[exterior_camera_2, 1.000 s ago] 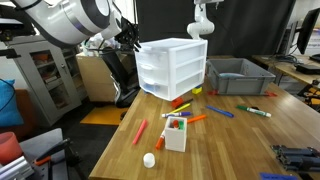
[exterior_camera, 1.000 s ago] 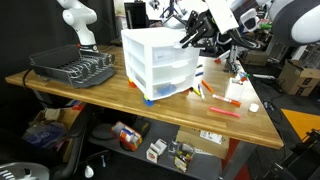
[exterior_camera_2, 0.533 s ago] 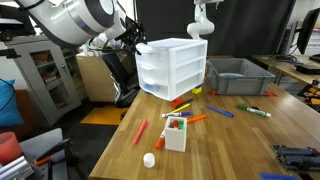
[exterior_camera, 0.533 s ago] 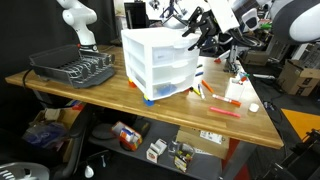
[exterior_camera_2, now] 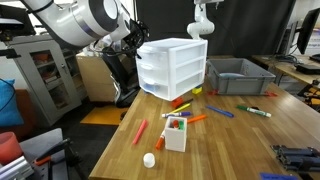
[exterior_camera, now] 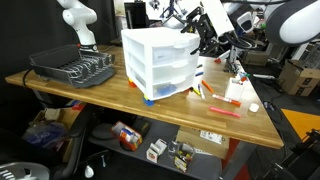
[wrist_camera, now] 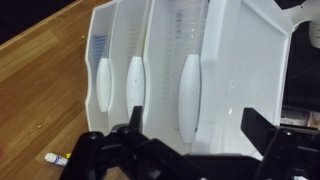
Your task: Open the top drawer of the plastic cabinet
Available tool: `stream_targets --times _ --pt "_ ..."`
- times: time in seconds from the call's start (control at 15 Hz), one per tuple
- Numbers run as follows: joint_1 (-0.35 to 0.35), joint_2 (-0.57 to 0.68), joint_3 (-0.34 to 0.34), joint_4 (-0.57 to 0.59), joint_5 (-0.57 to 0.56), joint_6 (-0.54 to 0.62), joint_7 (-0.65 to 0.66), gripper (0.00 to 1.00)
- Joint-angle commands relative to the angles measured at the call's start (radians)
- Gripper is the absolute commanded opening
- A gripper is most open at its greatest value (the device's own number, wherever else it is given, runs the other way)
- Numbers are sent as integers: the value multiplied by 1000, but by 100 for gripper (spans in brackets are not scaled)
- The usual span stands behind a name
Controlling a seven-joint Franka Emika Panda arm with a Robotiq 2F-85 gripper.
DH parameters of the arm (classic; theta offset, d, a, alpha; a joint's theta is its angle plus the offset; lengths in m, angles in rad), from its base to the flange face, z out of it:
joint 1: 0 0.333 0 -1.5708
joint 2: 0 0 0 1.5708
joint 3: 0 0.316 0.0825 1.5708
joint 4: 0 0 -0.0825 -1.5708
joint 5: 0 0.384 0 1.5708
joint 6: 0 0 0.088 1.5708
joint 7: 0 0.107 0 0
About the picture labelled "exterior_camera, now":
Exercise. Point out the pink marker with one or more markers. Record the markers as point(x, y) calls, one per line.
point(225, 112)

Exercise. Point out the white translucent plastic drawer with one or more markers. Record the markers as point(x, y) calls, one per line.
point(166, 55)
point(181, 83)
point(170, 71)

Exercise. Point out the large open cardboard box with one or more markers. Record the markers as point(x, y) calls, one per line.
point(296, 78)

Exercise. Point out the white and blue marker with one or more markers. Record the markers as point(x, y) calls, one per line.
point(201, 91)

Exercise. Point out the colourful cardboard box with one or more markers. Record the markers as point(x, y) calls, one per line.
point(128, 136)

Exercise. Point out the orange toy block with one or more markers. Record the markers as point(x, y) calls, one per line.
point(132, 84)

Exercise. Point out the flat cardboard box white label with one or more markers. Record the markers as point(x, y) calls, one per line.
point(200, 146)

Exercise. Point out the brown cardboard box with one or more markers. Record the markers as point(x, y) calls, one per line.
point(255, 58)

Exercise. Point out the red toy block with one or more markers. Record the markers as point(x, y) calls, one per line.
point(186, 92)

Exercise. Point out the green and white marker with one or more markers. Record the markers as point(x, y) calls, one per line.
point(199, 66)

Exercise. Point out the cardboard box with clutter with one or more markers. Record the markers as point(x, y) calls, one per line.
point(66, 115)

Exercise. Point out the white round cap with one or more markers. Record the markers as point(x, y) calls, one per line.
point(254, 107)

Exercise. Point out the grey dish rack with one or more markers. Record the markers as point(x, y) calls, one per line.
point(53, 58)

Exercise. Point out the black computer monitor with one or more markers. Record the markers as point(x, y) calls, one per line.
point(135, 15)

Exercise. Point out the white plastic cabinet frame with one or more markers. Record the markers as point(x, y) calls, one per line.
point(156, 35)

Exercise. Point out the red capped marker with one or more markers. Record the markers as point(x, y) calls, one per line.
point(244, 79)

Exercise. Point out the white desk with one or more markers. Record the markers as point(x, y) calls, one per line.
point(300, 52)

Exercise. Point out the clear plastic bag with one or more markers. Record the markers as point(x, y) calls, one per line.
point(43, 135)

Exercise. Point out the small white box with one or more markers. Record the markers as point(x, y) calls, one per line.
point(155, 151)

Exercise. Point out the black metal stand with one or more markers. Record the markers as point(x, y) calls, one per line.
point(300, 160)

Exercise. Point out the white ribbed plastic object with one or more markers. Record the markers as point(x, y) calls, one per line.
point(23, 171)

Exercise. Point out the blue plastic pieces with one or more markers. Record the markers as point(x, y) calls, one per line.
point(166, 89)

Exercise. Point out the orange and white marker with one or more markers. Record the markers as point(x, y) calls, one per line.
point(226, 99)

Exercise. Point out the white stationary robot arm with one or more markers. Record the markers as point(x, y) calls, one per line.
point(81, 20)

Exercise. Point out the orange floor mat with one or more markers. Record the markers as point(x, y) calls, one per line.
point(300, 123)

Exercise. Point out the yellow marker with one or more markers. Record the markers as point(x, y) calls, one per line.
point(196, 92)

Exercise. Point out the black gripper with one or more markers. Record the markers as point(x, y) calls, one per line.
point(209, 33)

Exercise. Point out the white pen holder box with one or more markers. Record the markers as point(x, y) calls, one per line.
point(234, 90)

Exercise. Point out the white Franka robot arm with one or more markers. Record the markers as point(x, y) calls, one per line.
point(296, 23)

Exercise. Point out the black backdrop curtain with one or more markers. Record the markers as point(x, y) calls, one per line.
point(26, 23)

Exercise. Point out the blue toy block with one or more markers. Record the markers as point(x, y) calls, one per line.
point(149, 102)

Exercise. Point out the clear plastic container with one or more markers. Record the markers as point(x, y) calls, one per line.
point(183, 160)

